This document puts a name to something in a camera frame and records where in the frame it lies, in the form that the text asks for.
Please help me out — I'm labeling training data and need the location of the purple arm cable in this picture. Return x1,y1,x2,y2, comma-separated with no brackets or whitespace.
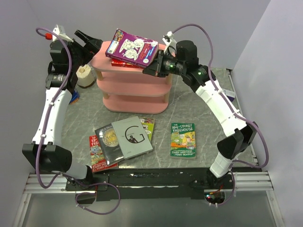
172,23,269,168
35,27,73,189

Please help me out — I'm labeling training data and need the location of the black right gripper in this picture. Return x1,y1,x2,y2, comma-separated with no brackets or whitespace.
143,50,186,78

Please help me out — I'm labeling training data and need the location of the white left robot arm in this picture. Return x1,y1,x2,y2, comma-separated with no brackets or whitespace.
22,25,103,190

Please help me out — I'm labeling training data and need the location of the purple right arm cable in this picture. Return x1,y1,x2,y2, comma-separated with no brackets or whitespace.
172,23,269,168

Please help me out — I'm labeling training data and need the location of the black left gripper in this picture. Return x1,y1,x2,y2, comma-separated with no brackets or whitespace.
68,30,103,71

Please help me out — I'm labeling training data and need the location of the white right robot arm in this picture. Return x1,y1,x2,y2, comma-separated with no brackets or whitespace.
143,40,256,189

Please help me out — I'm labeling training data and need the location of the purple 117-storey treehouse book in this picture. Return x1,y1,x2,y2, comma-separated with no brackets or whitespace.
105,28,159,68

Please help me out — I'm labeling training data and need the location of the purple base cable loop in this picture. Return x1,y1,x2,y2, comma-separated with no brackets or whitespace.
75,183,121,216

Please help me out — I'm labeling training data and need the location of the green 104-storey treehouse book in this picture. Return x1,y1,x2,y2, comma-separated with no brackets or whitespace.
170,123,196,159

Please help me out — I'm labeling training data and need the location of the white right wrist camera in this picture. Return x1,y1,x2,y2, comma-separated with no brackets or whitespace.
162,31,177,57

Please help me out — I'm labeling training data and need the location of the red 156-storey treehouse book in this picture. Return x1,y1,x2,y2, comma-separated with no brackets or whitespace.
111,59,142,69

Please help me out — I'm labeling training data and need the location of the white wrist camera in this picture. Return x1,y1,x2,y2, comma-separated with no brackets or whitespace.
162,31,177,57
45,24,73,42

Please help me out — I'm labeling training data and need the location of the grey Great Gatsby book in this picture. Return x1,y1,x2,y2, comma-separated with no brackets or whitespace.
111,116,153,159

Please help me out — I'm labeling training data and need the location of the lime green treehouse book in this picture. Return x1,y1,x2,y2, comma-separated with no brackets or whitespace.
139,117,155,141

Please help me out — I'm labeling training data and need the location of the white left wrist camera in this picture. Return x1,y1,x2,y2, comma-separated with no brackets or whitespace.
45,24,73,42

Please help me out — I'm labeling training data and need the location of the pink three-tier shelf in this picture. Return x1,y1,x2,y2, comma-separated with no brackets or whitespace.
90,41,172,114

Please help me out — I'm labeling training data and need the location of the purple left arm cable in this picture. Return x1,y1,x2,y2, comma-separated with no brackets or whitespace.
35,27,73,189

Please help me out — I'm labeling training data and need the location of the red 13-storey treehouse book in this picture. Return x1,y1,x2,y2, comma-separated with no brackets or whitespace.
89,135,118,173

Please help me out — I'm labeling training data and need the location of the black Maugham book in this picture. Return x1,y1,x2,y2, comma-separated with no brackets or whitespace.
95,124,124,166

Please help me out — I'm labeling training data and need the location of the blue wrapped toilet paper roll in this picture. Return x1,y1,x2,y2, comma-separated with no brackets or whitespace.
69,90,80,104

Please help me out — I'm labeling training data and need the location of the purple white small box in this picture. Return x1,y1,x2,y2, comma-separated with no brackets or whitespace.
224,89,236,102

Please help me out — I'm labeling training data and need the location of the beige toilet paper roll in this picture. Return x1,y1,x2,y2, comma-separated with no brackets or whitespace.
76,64,95,88

